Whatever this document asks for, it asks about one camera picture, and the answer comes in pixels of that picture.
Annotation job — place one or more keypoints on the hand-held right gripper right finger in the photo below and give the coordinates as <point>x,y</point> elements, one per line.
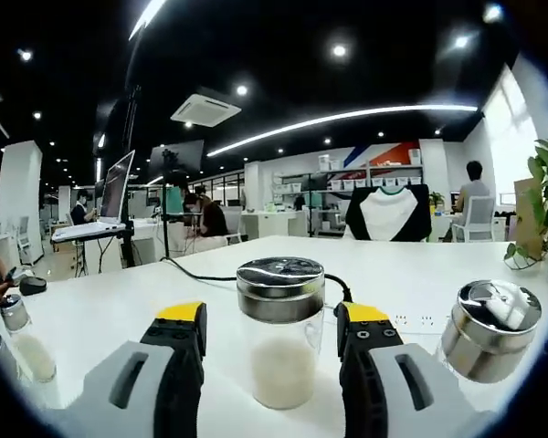
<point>406,397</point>

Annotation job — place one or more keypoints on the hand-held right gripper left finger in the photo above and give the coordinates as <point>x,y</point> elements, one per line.
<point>128,392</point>

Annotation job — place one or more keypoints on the small glass seasoning bottle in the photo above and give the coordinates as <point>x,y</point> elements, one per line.
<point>25,342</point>

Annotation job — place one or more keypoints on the seasoning bottle brown powder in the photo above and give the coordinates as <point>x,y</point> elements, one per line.
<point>488,328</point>

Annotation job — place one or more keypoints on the tall seasoning bottle white powder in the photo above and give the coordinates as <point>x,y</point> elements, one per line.
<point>281,292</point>

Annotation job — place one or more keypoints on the black puck-shaped device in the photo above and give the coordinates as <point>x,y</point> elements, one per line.
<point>33,286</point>

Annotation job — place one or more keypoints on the white laptop stand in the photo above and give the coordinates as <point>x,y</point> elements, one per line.
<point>87,230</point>

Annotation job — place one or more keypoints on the black tripod stand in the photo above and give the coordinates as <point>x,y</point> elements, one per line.
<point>129,237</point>

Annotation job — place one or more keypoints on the open laptop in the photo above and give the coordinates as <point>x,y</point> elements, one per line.
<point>116,189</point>

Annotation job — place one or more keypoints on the black and white shirt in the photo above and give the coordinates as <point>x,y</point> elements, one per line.
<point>388,214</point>

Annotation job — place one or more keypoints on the white mesh chair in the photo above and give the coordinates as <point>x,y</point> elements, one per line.
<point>479,216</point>

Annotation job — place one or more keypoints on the small potted plant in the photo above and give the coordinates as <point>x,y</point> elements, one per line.
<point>436,201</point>

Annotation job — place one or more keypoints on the dark screen on stand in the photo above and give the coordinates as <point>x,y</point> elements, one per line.
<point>182,157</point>

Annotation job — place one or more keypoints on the brown paper bag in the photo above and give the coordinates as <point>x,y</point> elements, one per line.
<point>527,214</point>

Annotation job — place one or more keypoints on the shelf of white storage boxes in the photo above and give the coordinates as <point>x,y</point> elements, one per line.
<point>347,182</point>

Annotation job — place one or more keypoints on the ceiling air conditioner vent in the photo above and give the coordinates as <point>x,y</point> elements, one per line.
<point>205,109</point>

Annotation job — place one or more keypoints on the window with white blinds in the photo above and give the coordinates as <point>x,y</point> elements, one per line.
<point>513,141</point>

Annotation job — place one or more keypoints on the curved ceiling strip light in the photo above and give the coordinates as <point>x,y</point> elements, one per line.
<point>347,116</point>

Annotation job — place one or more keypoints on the long ceiling strip light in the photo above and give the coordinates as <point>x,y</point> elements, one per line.
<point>146,18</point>

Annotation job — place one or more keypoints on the group of ceiling spotlights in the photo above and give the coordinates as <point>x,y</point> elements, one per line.
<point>339,50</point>

